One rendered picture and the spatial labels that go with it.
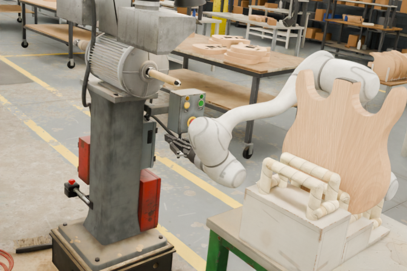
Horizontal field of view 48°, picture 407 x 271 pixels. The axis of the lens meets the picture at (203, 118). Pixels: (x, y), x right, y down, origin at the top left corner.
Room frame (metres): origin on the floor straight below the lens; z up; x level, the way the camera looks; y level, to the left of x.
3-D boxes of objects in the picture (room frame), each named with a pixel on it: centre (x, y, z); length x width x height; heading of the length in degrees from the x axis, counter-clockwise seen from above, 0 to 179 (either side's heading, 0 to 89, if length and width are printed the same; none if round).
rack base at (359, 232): (1.29, -0.40, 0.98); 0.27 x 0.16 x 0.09; 45
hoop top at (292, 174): (1.15, -0.26, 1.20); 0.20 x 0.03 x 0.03; 44
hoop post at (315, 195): (1.09, -0.31, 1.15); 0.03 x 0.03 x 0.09
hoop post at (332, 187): (1.15, -0.37, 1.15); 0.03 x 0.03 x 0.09
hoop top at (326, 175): (1.21, -0.32, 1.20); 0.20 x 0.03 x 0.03; 44
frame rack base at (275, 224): (1.19, -0.29, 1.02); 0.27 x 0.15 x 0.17; 45
